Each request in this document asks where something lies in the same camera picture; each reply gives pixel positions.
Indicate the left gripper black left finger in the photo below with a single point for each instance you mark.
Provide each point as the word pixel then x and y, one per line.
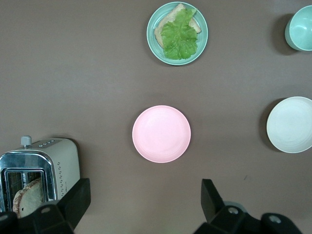
pixel 73 200

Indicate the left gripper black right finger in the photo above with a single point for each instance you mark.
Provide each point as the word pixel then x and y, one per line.
pixel 212 202

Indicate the wide pink bowl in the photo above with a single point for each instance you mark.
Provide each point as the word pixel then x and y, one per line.
pixel 161 133

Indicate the beige chrome toaster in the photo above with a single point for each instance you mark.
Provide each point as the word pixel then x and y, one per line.
pixel 65 156

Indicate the brown bread slice in toaster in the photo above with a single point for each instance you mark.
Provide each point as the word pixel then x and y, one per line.
pixel 26 197

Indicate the wide beige bowl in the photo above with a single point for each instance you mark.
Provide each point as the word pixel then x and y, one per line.
pixel 290 124

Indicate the green plate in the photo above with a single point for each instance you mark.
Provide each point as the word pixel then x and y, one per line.
pixel 156 48

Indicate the green lettuce leaf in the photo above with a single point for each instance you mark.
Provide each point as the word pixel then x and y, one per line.
pixel 179 37

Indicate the toast bread slice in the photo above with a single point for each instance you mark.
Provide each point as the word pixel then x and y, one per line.
pixel 168 20

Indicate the small green bowl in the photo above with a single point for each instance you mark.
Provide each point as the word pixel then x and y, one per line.
pixel 301 29

